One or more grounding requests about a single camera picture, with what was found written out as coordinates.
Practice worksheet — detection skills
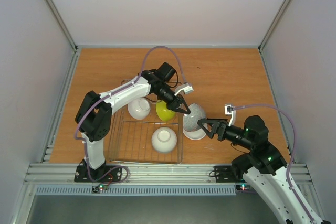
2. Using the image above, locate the grey bowl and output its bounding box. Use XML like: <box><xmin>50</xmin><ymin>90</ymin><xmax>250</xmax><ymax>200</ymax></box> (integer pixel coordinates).
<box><xmin>183</xmin><ymin>103</ymin><xmax>206</xmax><ymax>132</ymax></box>

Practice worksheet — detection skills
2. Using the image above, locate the yellow-green bowl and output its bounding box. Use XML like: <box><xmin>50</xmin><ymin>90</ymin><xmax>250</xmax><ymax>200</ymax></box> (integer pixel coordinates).
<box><xmin>155</xmin><ymin>101</ymin><xmax>176</xmax><ymax>122</ymax></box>

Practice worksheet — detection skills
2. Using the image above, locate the white bowl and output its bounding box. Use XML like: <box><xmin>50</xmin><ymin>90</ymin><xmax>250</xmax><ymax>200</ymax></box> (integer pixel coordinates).
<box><xmin>128</xmin><ymin>97</ymin><xmax>151</xmax><ymax>120</ymax></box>
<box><xmin>151</xmin><ymin>127</ymin><xmax>177</xmax><ymax>153</ymax></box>

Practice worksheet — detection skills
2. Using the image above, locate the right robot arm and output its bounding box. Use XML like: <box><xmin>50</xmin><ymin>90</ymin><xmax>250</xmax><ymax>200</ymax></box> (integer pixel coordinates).
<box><xmin>198</xmin><ymin>115</ymin><xmax>326</xmax><ymax>223</ymax></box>

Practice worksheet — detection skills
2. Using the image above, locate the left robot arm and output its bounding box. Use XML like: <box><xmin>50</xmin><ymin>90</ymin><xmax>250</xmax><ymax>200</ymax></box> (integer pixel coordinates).
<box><xmin>74</xmin><ymin>62</ymin><xmax>194</xmax><ymax>181</ymax></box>

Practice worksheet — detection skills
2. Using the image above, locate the right circuit board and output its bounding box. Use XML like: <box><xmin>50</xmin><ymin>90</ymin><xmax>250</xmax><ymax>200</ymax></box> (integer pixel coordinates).
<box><xmin>236</xmin><ymin>183</ymin><xmax>252</xmax><ymax>191</ymax></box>

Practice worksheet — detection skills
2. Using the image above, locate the circuit board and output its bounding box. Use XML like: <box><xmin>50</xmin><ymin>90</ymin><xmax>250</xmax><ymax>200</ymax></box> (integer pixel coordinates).
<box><xmin>236</xmin><ymin>183</ymin><xmax>252</xmax><ymax>191</ymax></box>
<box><xmin>91</xmin><ymin>184</ymin><xmax>109</xmax><ymax>193</ymax></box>

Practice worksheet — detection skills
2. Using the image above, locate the left circuit board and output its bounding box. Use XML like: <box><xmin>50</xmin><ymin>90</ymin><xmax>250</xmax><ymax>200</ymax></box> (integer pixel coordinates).
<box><xmin>91</xmin><ymin>184</ymin><xmax>109</xmax><ymax>193</ymax></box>

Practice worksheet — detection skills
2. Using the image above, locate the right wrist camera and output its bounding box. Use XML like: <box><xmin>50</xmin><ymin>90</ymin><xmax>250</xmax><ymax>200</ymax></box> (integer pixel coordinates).
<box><xmin>224</xmin><ymin>104</ymin><xmax>237</xmax><ymax>126</ymax></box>

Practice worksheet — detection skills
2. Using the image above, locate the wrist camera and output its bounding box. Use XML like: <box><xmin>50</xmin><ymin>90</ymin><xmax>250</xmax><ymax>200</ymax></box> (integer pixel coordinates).
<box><xmin>224</xmin><ymin>104</ymin><xmax>237</xmax><ymax>126</ymax></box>
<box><xmin>174</xmin><ymin>83</ymin><xmax>194</xmax><ymax>96</ymax></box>

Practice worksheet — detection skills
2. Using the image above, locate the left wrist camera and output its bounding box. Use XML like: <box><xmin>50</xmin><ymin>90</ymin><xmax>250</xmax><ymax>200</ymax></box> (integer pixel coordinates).
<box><xmin>174</xmin><ymin>83</ymin><xmax>194</xmax><ymax>96</ymax></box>

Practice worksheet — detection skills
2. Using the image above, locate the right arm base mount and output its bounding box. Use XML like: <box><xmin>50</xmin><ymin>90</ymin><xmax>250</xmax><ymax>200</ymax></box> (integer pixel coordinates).
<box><xmin>214</xmin><ymin>165</ymin><xmax>242</xmax><ymax>183</ymax></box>

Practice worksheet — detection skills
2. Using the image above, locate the wire dish rack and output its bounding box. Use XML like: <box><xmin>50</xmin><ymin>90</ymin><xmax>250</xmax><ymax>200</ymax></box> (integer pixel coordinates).
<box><xmin>105</xmin><ymin>94</ymin><xmax>183</xmax><ymax>165</ymax></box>

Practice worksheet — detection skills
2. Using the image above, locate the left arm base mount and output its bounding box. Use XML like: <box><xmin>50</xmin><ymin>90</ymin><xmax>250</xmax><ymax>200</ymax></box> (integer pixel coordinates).
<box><xmin>74</xmin><ymin>159</ymin><xmax>123</xmax><ymax>183</ymax></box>

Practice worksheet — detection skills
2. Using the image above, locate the slotted cable duct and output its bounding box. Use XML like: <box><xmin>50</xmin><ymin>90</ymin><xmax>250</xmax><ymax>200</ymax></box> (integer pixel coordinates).
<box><xmin>35</xmin><ymin>185</ymin><xmax>236</xmax><ymax>197</ymax></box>

